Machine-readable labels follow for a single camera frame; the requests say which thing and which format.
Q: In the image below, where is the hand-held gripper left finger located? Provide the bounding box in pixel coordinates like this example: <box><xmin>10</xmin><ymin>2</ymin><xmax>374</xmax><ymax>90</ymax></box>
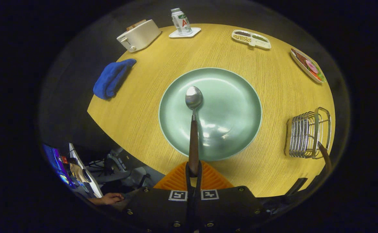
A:
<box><xmin>121</xmin><ymin>161</ymin><xmax>194</xmax><ymax>233</ymax></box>

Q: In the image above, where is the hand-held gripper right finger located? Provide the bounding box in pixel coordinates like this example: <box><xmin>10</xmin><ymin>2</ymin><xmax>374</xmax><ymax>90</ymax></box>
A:
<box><xmin>195</xmin><ymin>161</ymin><xmax>269</xmax><ymax>233</ymax></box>

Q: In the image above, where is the spoon with wooden handle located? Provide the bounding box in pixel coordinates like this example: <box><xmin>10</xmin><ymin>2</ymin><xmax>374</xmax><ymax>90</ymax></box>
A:
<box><xmin>185</xmin><ymin>86</ymin><xmax>204</xmax><ymax>178</ymax></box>

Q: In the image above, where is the fork with wooden handle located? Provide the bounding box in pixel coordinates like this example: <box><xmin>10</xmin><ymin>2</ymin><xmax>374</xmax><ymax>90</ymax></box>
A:
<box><xmin>318</xmin><ymin>141</ymin><xmax>333</xmax><ymax>173</ymax></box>

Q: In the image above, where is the pale green plate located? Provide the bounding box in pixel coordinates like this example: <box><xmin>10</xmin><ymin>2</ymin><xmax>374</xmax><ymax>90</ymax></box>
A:
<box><xmin>159</xmin><ymin>67</ymin><xmax>262</xmax><ymax>161</ymax></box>

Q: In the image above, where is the white-edged computer screen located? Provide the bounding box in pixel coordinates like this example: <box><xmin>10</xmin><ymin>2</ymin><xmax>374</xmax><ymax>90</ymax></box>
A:
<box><xmin>69</xmin><ymin>143</ymin><xmax>104</xmax><ymax>198</ymax></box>

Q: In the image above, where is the blue folded towel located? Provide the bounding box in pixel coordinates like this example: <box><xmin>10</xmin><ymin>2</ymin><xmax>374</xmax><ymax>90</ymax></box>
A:
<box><xmin>93</xmin><ymin>58</ymin><xmax>137</xmax><ymax>100</ymax></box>

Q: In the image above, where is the blue glowing computer screen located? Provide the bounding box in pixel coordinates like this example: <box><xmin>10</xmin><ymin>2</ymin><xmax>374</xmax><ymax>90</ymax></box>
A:
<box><xmin>43</xmin><ymin>144</ymin><xmax>71</xmax><ymax>186</ymax></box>

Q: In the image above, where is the white square coaster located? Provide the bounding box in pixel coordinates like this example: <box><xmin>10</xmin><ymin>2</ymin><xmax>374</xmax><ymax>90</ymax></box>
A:
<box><xmin>169</xmin><ymin>27</ymin><xmax>201</xmax><ymax>39</ymax></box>

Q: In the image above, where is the white divided dish with grains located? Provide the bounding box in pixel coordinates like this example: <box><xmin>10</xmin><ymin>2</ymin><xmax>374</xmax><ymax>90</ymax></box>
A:
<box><xmin>231</xmin><ymin>29</ymin><xmax>272</xmax><ymax>50</ymax></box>

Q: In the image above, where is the white toaster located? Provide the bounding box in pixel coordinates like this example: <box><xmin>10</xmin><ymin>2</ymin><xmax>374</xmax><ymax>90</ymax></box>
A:
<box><xmin>117</xmin><ymin>19</ymin><xmax>162</xmax><ymax>53</ymax></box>

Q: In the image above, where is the clear plastic bottle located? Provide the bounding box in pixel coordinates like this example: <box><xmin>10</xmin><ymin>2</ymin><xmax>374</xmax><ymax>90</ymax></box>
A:
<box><xmin>171</xmin><ymin>8</ymin><xmax>193</xmax><ymax>36</ymax></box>

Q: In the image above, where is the white plate of food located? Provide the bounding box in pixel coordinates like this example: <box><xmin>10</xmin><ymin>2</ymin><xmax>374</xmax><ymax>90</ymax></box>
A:
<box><xmin>290</xmin><ymin>48</ymin><xmax>325</xmax><ymax>84</ymax></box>

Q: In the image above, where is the toast slice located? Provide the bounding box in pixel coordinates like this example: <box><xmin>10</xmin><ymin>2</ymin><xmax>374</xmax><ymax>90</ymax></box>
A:
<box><xmin>127</xmin><ymin>19</ymin><xmax>147</xmax><ymax>31</ymax></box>

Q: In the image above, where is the metal wire rack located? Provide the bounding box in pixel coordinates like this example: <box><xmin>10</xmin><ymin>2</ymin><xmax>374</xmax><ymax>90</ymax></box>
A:
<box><xmin>284</xmin><ymin>107</ymin><xmax>332</xmax><ymax>160</ymax></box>

